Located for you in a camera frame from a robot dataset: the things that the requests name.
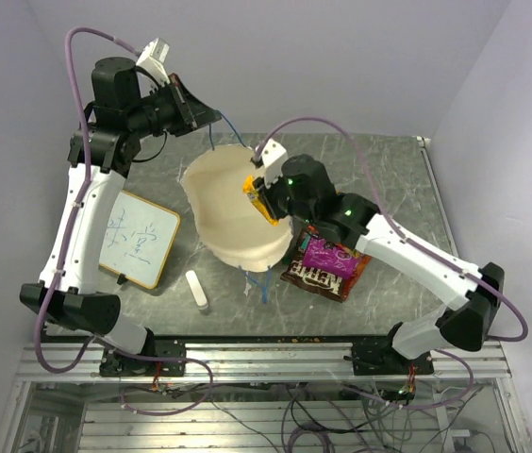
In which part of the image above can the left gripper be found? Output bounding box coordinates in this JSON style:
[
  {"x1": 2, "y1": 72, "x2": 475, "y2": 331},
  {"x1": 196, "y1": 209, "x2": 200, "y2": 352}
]
[{"x1": 128, "y1": 73, "x2": 224, "y2": 138}]

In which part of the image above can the yellow M&M candy bag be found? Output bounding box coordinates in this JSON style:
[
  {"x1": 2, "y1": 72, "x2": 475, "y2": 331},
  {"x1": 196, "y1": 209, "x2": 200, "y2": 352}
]
[{"x1": 242, "y1": 176, "x2": 279, "y2": 226}]

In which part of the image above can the checkered paper bag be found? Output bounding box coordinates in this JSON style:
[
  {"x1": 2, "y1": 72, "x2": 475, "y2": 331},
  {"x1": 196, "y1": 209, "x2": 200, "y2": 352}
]
[{"x1": 179, "y1": 110, "x2": 295, "y2": 306}]

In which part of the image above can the purple candy bag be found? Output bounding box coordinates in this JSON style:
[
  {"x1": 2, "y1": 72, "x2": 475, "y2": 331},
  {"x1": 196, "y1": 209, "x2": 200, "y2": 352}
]
[{"x1": 303, "y1": 236, "x2": 360, "y2": 278}]

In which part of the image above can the dark brown snack bag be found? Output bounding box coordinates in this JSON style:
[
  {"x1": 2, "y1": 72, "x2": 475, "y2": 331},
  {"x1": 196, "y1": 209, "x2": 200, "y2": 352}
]
[{"x1": 280, "y1": 230, "x2": 344, "y2": 303}]

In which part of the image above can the red Doritos chip bag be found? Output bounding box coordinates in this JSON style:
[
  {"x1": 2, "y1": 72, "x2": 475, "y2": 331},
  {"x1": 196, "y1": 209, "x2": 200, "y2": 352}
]
[{"x1": 341, "y1": 255, "x2": 372, "y2": 301}]

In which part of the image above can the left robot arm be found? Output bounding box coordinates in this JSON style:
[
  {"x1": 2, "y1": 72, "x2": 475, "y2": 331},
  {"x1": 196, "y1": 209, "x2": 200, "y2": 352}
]
[{"x1": 20, "y1": 57, "x2": 222, "y2": 375}]

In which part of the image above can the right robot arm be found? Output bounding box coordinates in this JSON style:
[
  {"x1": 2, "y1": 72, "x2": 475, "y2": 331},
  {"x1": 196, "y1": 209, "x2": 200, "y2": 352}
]
[{"x1": 252, "y1": 151, "x2": 505, "y2": 374}]

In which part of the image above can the white marker eraser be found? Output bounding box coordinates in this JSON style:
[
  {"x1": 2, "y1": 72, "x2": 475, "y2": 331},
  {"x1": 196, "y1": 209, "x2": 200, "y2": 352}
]
[{"x1": 185, "y1": 270, "x2": 209, "y2": 313}]

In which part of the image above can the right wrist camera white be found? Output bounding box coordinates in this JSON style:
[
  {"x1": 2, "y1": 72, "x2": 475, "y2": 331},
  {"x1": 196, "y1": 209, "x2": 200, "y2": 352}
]
[{"x1": 252, "y1": 139, "x2": 289, "y2": 188}]

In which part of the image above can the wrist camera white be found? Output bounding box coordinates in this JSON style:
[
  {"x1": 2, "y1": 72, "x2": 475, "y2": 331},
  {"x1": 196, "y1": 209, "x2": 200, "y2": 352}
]
[
  {"x1": 136, "y1": 38, "x2": 170, "y2": 86},
  {"x1": 252, "y1": 139, "x2": 289, "y2": 188}
]

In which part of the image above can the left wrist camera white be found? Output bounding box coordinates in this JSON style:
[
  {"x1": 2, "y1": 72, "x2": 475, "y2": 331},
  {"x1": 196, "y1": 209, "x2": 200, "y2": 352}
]
[{"x1": 136, "y1": 38, "x2": 170, "y2": 86}]

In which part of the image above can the small whiteboard orange frame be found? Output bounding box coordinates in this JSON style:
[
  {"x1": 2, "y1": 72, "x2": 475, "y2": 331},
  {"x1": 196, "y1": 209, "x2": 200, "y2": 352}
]
[{"x1": 99, "y1": 191, "x2": 181, "y2": 290}]

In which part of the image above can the aluminium rail frame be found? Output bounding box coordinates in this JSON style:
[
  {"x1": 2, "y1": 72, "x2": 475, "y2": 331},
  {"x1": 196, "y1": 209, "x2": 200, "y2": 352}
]
[{"x1": 0, "y1": 338, "x2": 532, "y2": 452}]

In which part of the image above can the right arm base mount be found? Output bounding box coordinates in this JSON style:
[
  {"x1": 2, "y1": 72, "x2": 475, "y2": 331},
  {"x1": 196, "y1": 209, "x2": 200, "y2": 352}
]
[{"x1": 343, "y1": 336, "x2": 434, "y2": 376}]

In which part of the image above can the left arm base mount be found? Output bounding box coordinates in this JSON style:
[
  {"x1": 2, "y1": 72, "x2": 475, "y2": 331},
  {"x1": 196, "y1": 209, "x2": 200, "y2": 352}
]
[{"x1": 99, "y1": 339, "x2": 187, "y2": 378}]

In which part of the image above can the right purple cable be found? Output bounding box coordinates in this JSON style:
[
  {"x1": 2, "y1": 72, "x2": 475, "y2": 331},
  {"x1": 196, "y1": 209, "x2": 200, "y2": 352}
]
[{"x1": 251, "y1": 116, "x2": 529, "y2": 411}]

